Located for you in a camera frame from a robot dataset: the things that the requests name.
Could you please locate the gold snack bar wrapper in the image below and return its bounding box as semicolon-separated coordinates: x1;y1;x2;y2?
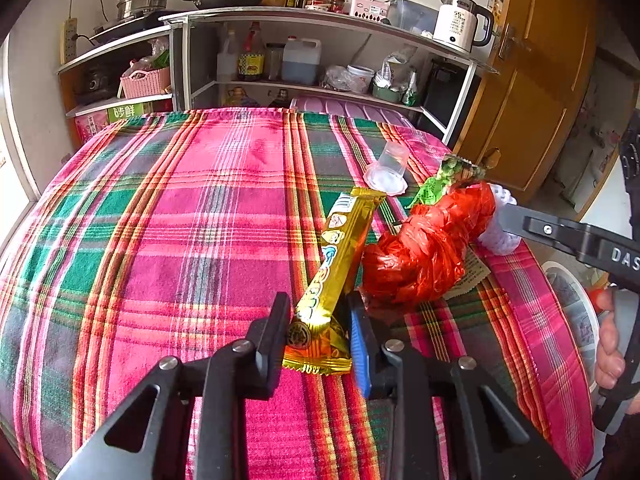
283;188;386;375

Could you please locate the pink plastic basket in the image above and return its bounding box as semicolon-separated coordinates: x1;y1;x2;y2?
118;67;171;99

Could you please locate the white jug dark liquid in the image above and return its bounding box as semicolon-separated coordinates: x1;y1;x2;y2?
281;36;322;86

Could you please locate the green snack wrapper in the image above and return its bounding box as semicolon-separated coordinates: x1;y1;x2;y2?
407;154;486;209

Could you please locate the pink lid storage box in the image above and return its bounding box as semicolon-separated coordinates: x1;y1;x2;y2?
290;96;413;128

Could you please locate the white metal shelf rack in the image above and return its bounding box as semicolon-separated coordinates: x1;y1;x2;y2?
58;6;493;138

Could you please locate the white power strip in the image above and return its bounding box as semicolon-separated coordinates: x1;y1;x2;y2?
60;18;78;65

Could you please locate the clear lidded container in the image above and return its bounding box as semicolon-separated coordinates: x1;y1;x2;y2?
387;0;438;36

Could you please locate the right hand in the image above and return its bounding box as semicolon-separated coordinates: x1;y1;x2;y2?
594;288;626;389

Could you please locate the wooden door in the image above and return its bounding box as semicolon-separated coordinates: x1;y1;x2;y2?
454;0;598;204

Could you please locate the white electric kettle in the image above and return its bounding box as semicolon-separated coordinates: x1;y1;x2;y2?
433;0;495;53

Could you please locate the red plastic bag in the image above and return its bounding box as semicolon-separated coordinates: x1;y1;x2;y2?
361;182;496;312

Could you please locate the pink utensil holder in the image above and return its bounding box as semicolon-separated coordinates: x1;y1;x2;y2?
349;0;388;23

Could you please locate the pink plaid tablecloth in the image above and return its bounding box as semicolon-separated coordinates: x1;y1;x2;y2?
1;108;593;479

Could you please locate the yellow label oil bottle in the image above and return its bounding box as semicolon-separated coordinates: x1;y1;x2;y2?
238;22;266;80

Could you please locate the white foam fruit net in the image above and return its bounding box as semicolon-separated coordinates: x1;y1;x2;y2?
477;183;521;256

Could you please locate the white round trash bin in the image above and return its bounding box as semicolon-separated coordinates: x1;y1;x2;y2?
542;260;600;393

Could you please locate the clear plastic cup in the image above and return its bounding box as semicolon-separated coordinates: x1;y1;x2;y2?
363;141;409;196

